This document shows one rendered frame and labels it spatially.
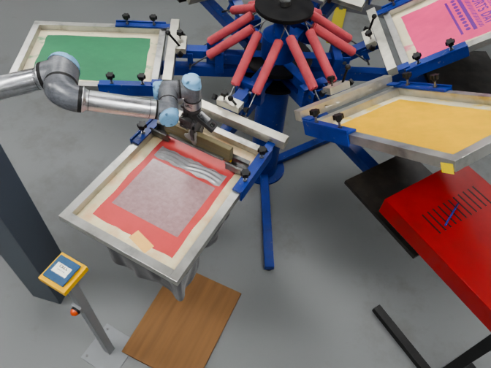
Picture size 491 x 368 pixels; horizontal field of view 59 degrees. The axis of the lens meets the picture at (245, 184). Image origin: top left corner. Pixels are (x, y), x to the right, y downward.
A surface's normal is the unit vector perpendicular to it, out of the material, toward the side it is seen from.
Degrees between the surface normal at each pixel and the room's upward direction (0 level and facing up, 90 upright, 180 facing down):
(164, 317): 0
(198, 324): 0
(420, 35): 32
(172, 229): 0
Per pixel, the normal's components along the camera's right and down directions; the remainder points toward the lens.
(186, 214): 0.05, -0.61
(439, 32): -0.48, -0.53
